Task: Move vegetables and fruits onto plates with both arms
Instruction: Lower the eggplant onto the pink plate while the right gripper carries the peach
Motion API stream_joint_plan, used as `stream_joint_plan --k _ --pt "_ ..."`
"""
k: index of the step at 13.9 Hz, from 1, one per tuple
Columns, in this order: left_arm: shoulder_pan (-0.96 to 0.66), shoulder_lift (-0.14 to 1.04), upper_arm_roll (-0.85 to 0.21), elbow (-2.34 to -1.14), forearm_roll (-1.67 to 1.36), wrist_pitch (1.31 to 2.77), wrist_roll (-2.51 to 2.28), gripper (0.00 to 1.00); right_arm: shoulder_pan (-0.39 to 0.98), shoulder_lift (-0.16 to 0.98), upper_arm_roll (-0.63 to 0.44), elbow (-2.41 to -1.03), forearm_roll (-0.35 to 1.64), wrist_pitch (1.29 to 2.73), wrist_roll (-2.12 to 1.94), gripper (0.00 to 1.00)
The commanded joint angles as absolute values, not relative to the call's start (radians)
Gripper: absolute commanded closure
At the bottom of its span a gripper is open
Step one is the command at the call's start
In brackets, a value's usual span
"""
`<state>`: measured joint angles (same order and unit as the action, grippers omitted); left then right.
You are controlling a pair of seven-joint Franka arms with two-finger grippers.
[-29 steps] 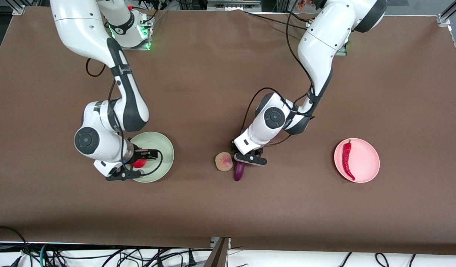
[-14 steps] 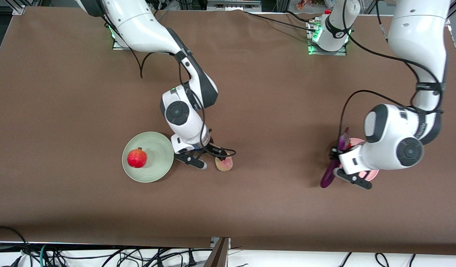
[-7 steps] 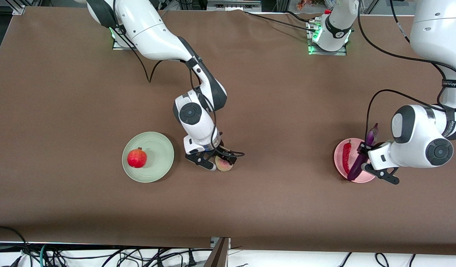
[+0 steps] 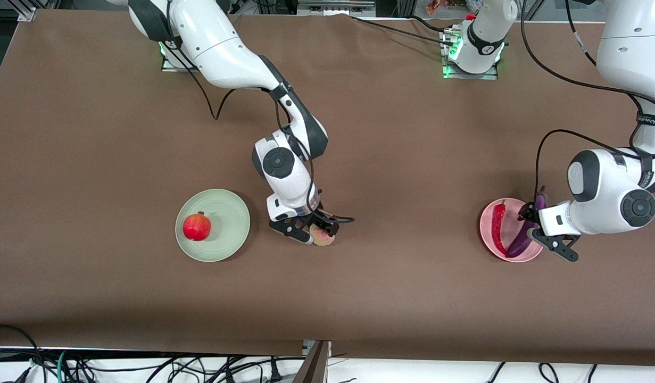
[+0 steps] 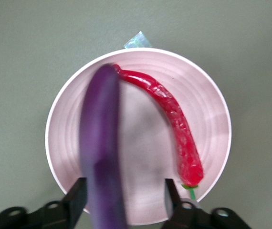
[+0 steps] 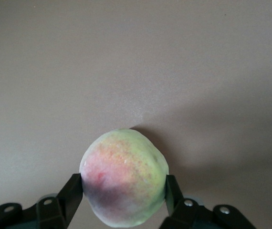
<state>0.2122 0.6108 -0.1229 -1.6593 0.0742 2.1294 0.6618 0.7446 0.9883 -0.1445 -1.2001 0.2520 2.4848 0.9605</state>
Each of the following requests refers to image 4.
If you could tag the red chili pepper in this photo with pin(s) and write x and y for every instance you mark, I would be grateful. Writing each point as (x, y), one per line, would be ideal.
(498, 223)

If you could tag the purple eggplant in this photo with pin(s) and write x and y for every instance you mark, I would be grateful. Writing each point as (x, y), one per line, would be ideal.
(519, 244)

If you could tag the brown table covering sheet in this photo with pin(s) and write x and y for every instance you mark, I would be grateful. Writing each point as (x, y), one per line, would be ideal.
(412, 133)

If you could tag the grey metal box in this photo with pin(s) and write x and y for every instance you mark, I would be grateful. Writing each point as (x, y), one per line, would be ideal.
(332, 6)

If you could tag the pink round plate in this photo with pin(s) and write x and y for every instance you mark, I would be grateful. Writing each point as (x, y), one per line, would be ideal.
(511, 213)

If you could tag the aluminium left arm base plate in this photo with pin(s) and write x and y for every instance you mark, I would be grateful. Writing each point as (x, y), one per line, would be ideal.
(465, 76)

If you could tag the green pink peach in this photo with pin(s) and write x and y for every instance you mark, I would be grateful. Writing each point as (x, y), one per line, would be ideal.
(323, 238)

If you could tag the dark brown post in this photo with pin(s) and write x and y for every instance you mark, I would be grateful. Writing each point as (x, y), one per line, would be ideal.
(314, 367)

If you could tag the red pomegranate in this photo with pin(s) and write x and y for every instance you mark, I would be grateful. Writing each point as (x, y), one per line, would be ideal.
(197, 227)

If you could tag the aluminium right arm base plate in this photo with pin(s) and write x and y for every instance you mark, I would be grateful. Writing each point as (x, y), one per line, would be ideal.
(173, 66)

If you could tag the orange red background object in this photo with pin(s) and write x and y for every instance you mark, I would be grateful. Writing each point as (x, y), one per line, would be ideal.
(439, 5)

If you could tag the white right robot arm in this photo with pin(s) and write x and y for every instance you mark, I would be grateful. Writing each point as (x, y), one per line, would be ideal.
(215, 42)

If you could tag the light green round plate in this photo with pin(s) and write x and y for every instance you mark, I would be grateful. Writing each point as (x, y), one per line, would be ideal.
(226, 234)

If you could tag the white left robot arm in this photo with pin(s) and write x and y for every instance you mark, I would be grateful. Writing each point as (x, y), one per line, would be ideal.
(625, 48)

